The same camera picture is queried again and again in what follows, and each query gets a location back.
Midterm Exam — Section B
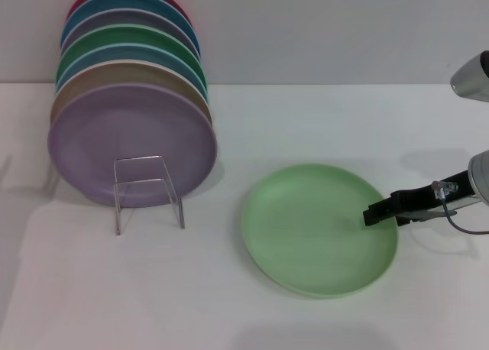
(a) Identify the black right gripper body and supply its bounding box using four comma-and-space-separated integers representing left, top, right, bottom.
390, 169, 475, 214

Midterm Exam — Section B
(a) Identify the light green plate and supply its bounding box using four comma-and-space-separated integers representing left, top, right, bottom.
240, 163, 399, 300

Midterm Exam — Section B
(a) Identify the clear acrylic plate rack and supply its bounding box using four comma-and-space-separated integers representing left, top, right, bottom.
113, 155, 186, 237

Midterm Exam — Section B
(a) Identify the purple plate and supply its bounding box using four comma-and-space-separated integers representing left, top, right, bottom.
47, 83, 220, 209

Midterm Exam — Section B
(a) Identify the beige plate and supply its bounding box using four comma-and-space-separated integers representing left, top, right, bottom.
49, 59, 213, 130

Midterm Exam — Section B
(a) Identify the light blue plate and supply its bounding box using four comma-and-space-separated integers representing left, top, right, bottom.
55, 41, 209, 103

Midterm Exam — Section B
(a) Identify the dark green plate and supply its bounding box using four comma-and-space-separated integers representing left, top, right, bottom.
55, 24, 204, 84

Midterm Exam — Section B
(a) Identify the grey lavender plate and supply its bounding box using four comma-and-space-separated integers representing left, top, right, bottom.
60, 8, 198, 57

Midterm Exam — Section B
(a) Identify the teal blue plate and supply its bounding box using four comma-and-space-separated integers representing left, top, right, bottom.
59, 0, 202, 57

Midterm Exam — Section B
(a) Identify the right gripper cable with connector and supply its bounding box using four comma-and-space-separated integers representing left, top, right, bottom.
431, 180, 489, 237

